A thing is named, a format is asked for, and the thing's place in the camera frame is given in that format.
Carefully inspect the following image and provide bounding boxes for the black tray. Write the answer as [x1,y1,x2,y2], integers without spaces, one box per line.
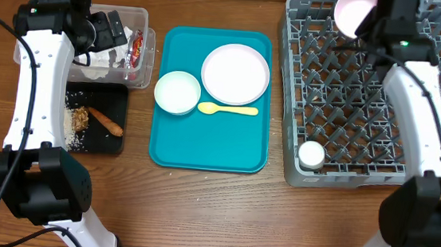
[66,81,129,155]

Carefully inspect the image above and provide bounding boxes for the orange carrot piece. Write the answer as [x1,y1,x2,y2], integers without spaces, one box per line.
[87,108,124,137]

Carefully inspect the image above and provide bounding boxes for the clear plastic bin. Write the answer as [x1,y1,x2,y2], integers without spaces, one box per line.
[14,2,156,88]

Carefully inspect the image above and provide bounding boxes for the white napkin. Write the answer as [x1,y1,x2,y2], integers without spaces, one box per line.
[82,43,129,80]

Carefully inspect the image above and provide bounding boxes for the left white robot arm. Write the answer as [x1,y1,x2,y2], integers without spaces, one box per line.
[0,0,124,247]

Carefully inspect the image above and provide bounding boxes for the white green bowl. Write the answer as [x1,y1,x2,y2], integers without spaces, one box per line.
[154,71,202,116]

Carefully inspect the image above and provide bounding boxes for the large white plate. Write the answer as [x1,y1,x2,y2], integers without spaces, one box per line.
[201,43,270,106]

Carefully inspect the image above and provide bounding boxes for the brown food chunk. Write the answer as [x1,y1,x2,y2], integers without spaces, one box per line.
[71,107,89,132]

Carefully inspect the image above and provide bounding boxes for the teal serving tray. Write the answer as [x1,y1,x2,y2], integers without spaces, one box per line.
[148,26,273,174]

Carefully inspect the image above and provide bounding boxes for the spilled rice grains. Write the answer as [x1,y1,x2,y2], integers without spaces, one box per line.
[63,96,82,151]

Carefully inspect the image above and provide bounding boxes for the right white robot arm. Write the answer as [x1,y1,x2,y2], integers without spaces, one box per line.
[334,0,441,247]

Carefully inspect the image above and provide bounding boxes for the white cup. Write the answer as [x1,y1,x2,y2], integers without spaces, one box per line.
[297,141,325,171]

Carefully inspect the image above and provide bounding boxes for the small pink bowl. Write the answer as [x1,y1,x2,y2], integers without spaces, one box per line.
[333,0,377,38]

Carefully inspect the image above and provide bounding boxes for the red ketchup packet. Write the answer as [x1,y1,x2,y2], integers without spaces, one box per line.
[124,30,144,80]

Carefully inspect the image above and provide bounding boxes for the yellow plastic spoon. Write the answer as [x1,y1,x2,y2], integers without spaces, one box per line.
[197,101,259,116]

